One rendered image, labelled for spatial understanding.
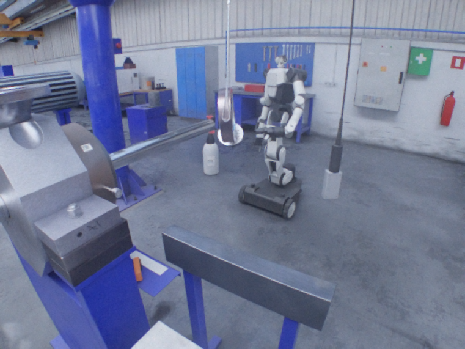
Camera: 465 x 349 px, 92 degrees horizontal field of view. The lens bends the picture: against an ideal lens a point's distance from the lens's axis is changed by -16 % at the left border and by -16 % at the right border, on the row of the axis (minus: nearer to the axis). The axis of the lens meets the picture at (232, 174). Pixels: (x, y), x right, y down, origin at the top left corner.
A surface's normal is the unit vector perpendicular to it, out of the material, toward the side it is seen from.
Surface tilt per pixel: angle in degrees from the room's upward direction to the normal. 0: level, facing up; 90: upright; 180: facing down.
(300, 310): 90
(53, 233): 0
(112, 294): 90
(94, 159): 61
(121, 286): 90
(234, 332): 0
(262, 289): 90
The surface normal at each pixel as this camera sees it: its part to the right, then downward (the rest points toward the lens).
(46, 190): 0.86, 0.21
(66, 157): 0.61, -0.50
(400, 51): -0.54, 0.34
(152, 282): 0.00, -0.91
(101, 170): 0.81, -0.07
